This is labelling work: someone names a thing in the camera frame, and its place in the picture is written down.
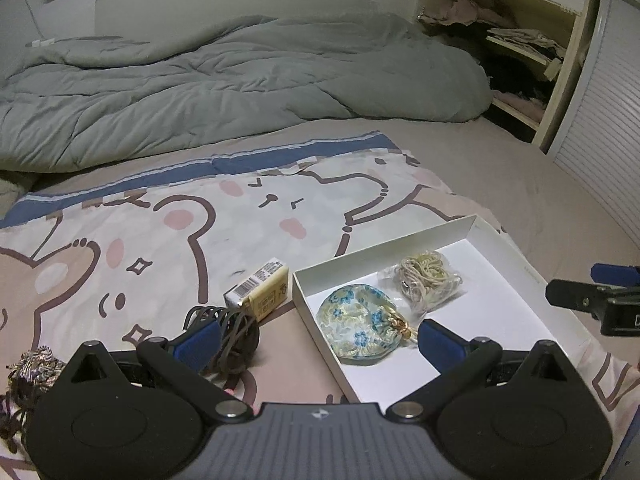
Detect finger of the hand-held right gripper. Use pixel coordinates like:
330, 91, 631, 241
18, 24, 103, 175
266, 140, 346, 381
591, 263, 640, 284
545, 280, 610, 319

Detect white louvered sliding door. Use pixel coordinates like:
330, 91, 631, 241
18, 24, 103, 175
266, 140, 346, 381
542, 0, 640, 242

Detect dark clothes pile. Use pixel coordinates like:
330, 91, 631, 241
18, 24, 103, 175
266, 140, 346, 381
440, 30, 557, 107

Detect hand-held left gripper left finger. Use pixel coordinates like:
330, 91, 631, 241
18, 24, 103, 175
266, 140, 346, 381
62, 319, 255, 418

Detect dark brown cord bundle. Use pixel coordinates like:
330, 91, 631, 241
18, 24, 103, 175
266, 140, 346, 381
0, 390, 34, 454

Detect beige bed sheet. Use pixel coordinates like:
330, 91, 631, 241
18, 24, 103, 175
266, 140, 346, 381
30, 116, 640, 281

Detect cream wooden shelf unit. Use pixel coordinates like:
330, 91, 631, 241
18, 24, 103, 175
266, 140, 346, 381
416, 0, 592, 147

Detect folded beige clothes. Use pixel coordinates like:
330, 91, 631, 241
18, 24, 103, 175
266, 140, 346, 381
485, 25, 569, 62

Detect blue floral round pouch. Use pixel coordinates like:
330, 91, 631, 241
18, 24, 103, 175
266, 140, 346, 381
316, 284, 420, 364

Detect dark brown hair claw clip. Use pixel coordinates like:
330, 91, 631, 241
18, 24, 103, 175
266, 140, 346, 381
180, 305, 261, 378

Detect bagged beige cord bundle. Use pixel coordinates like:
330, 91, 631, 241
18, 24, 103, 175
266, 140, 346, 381
377, 251, 464, 319

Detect white cable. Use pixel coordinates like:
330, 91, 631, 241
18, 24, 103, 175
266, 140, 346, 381
22, 0, 47, 41

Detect small yellow barcode box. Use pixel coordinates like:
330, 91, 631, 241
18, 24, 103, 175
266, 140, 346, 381
223, 257, 292, 324

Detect folded pink clothes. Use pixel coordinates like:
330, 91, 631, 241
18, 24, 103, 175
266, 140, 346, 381
492, 90, 549, 124

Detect cartoon bear printed blanket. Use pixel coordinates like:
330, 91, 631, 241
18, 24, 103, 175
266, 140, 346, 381
0, 131, 640, 480

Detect striped brown scrunchie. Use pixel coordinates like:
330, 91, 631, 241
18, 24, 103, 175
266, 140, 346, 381
5, 345, 68, 397

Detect grey duvet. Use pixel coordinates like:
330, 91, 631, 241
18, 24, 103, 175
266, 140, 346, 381
0, 14, 494, 174

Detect white shallow cardboard box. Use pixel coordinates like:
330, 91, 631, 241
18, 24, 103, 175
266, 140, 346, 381
291, 214, 592, 406

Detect crumpled pink cloth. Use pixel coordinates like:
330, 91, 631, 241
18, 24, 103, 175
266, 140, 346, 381
417, 0, 517, 29

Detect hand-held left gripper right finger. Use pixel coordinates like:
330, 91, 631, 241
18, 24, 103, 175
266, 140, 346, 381
385, 319, 577, 418

